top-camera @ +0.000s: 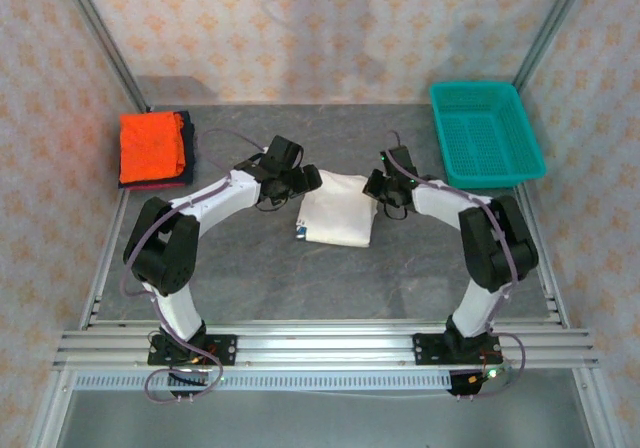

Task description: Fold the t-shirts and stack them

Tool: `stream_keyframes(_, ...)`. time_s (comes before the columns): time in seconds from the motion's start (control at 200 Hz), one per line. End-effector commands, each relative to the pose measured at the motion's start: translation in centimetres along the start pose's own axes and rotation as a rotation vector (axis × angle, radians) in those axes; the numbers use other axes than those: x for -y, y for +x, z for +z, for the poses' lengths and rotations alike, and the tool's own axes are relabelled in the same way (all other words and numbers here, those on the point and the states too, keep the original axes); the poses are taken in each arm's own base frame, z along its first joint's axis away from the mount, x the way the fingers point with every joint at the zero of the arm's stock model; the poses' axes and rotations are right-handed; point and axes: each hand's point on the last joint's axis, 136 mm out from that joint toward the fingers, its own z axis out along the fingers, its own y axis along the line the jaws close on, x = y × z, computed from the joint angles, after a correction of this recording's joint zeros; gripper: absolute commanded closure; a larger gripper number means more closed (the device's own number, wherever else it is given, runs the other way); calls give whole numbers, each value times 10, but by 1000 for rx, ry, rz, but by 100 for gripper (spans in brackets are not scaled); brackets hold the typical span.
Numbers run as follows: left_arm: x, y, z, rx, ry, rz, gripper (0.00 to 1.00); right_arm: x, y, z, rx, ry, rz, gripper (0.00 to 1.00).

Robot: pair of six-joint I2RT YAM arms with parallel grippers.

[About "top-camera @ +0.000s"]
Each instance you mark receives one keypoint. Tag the white t-shirt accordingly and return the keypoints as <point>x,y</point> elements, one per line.
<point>340,213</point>

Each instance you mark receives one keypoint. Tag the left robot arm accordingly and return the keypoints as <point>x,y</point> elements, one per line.
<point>180,313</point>

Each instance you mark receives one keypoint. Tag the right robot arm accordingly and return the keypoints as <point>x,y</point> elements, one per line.
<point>475,308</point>

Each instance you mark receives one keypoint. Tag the navy folded t-shirt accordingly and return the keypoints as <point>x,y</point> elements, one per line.
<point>190,138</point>

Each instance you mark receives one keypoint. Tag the teal plastic basket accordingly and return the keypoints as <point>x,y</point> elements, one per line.
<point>480,133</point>

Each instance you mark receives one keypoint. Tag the maroon folded t-shirt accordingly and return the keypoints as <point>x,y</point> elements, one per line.
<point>150,187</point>

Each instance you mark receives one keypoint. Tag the orange folded t-shirt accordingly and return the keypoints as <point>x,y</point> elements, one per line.
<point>150,143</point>

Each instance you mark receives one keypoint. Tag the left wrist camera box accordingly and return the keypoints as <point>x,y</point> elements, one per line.
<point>284,152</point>

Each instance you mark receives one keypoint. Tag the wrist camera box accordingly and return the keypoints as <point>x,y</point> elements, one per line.
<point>284,152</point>
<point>398,160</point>

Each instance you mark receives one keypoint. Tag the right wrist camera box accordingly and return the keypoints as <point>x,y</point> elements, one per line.
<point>398,160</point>

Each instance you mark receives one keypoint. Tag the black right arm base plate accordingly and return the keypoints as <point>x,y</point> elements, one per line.
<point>425,350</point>

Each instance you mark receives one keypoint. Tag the aluminium mounting rail beam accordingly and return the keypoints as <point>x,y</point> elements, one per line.
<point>325,348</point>

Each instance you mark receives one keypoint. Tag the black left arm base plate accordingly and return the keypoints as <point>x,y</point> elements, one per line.
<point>225,350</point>

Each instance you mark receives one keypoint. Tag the aluminium frame post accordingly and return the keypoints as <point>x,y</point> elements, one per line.
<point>100,33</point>
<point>550,28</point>

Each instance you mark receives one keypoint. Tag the aluminium frame leg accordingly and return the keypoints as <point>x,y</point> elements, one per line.
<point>600,418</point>
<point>47,418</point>

